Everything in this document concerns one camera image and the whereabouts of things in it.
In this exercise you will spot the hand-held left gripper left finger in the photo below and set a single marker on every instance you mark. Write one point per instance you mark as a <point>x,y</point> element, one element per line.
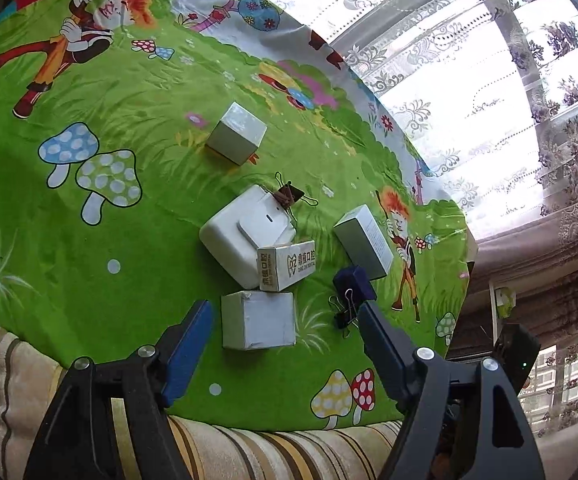
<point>189,350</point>

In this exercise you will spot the small green yellow card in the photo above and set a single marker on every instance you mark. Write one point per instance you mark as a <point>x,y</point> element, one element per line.
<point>504,300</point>

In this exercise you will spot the taped glossy white box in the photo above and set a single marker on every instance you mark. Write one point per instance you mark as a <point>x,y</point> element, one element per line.
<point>258,320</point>

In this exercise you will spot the black binder clip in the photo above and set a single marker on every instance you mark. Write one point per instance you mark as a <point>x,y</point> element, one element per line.
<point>344,315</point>

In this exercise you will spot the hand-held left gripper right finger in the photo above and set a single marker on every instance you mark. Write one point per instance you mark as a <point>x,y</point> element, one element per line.
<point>384,350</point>

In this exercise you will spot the striped plush blanket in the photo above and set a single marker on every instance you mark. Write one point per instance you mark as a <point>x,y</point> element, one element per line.
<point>249,455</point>

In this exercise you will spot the white lace curtain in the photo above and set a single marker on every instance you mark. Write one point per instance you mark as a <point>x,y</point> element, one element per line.
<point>419,60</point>

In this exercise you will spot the mauve curtain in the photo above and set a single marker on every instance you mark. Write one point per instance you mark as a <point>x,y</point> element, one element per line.
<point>544,250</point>

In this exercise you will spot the cartoon printed green bedsheet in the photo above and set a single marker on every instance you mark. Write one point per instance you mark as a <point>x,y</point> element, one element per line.
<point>94,240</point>

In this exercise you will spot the long grey white box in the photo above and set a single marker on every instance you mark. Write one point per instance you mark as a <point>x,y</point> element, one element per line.
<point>364,240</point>

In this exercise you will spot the rose gold binder clip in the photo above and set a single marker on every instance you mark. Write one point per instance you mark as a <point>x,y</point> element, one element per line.
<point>289,195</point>

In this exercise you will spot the small white cube box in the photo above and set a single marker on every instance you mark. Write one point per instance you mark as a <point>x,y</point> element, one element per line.
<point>236,132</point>

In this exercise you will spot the small blue box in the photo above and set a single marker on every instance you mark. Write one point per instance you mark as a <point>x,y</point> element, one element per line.
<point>354,280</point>

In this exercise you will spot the small cream printed box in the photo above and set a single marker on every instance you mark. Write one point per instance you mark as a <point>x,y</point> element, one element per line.
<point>289,265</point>

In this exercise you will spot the white plastic case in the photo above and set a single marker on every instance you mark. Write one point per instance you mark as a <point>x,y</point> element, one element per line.
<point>234,240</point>

